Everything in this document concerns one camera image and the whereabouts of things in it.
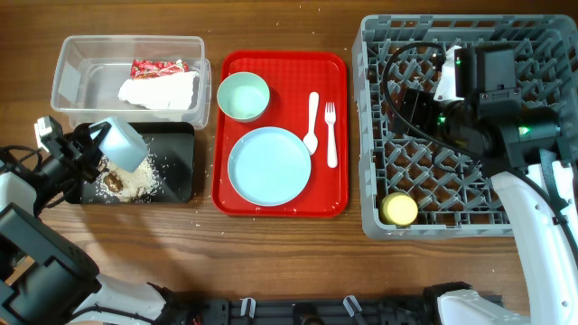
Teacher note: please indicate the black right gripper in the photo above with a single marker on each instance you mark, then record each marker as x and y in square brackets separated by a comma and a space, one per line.
[405, 103]

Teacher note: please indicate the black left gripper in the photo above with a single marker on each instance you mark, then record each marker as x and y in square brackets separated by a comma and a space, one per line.
[79, 161]

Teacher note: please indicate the light blue bowl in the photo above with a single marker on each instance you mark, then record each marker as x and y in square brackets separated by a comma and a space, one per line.
[122, 145]

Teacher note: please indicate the yellow plastic cup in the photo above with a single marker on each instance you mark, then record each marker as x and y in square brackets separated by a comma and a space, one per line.
[398, 209]

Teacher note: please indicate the red strawberry candy wrapper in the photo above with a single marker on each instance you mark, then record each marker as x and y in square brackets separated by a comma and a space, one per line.
[150, 69]

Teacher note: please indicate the white plastic fork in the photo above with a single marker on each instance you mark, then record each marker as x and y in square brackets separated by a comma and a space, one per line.
[330, 119]

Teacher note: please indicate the white napkin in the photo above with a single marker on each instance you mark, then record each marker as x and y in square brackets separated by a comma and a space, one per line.
[171, 92]

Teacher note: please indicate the white plastic spoon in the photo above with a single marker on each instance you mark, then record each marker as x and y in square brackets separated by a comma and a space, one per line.
[310, 139]

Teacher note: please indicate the light green bowl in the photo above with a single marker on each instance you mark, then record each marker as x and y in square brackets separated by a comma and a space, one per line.
[243, 96]

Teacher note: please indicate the light blue plate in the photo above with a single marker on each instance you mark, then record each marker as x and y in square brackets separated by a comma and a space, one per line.
[269, 166]

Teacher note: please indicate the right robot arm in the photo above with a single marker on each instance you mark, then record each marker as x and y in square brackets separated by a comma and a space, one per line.
[533, 203]

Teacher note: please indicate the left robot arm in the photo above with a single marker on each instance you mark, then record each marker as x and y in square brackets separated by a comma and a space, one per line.
[46, 279]

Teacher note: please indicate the pile of rice waste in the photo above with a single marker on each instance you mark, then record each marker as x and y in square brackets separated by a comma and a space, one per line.
[116, 183]

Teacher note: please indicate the grey dishwasher rack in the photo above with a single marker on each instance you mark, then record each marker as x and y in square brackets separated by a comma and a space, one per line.
[392, 53]

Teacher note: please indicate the black food waste tray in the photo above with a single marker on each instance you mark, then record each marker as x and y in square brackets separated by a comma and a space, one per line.
[172, 144]

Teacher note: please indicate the clear plastic bin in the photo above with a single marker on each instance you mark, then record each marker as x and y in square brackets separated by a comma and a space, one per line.
[92, 68]

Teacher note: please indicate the red plastic tray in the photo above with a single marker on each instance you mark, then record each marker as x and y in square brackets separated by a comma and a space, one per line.
[291, 77]

